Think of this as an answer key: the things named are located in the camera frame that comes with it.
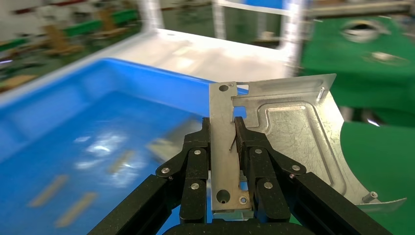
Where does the green table cloth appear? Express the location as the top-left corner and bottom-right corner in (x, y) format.
(337, 121), (415, 235)

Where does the blue plastic bin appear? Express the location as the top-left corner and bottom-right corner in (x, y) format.
(0, 57), (250, 235)

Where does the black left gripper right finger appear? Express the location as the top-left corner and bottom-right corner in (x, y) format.
(234, 116), (393, 235)

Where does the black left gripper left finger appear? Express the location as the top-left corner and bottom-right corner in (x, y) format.
(87, 117), (212, 235)

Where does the stamped sheet metal bracket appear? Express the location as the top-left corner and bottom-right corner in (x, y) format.
(209, 73), (408, 222)

